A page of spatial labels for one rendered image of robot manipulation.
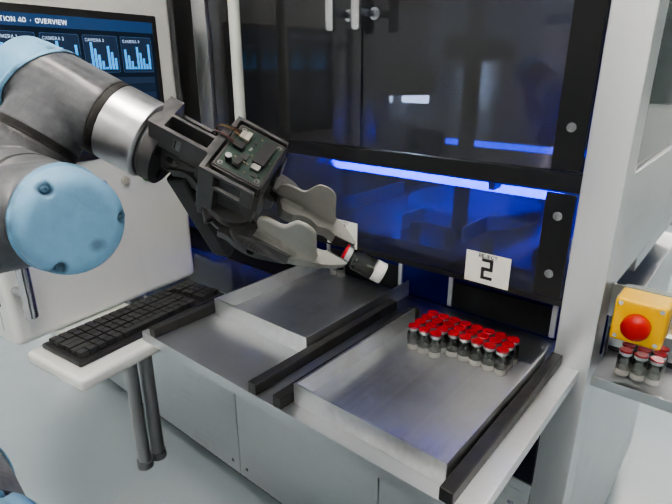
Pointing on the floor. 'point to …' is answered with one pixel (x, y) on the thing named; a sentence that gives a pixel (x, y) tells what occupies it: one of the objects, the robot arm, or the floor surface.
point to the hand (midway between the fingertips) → (335, 251)
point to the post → (599, 229)
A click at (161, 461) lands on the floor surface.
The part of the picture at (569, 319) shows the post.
